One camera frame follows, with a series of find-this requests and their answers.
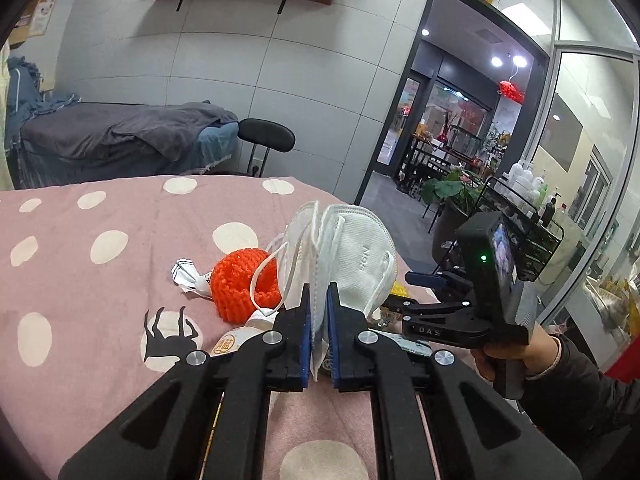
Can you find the grey blanket massage bed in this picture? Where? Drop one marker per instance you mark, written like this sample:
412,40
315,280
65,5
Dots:
55,144

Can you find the red hanging lantern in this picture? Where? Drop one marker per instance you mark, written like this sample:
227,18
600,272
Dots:
509,90

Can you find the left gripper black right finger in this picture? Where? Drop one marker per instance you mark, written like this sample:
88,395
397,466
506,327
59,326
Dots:
431,419

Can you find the green potted plant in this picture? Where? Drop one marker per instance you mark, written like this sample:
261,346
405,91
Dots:
458,187

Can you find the black wire rack cart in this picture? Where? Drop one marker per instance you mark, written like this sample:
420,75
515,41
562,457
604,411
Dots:
533,244

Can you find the blue clothes pile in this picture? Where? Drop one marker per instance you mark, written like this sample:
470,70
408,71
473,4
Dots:
25,101

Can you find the right hand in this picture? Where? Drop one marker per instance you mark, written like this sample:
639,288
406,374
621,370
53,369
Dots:
539,355

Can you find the striped paper wrapper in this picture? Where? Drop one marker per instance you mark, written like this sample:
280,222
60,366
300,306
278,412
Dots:
186,276

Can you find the white N95 face mask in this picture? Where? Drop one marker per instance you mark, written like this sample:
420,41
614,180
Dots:
346,245

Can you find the black round stool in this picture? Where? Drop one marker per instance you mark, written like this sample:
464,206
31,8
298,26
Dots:
272,136

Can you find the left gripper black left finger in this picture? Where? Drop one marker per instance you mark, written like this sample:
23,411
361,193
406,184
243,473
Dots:
206,418

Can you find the right forearm dark sleeve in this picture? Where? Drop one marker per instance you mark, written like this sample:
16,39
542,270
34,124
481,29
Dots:
592,418

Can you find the wall poster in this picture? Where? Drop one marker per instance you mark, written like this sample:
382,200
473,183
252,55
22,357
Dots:
41,17

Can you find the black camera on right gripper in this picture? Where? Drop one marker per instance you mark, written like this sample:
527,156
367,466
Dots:
486,253

